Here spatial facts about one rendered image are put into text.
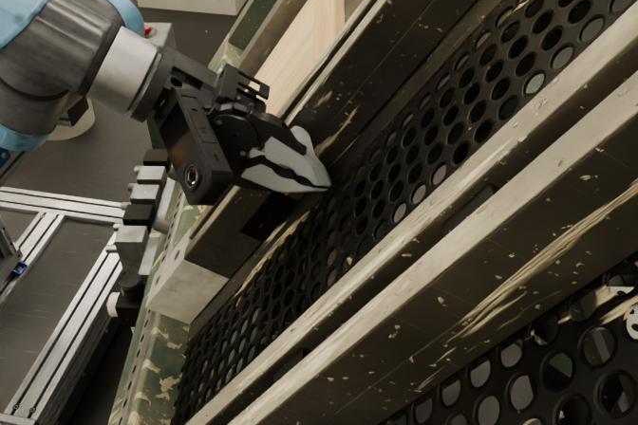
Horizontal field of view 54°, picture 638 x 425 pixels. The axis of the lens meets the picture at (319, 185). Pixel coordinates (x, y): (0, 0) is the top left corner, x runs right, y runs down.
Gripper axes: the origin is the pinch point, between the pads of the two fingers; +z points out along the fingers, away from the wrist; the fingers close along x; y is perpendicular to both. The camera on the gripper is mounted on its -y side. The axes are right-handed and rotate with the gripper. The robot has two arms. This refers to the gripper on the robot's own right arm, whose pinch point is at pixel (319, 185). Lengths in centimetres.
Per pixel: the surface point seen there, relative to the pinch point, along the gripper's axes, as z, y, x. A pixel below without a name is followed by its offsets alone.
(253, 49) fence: -1, 63, 23
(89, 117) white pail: -22, 177, 154
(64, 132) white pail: -29, 166, 159
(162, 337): -1.3, 2.6, 38.1
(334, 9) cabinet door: 0.5, 37.5, -2.6
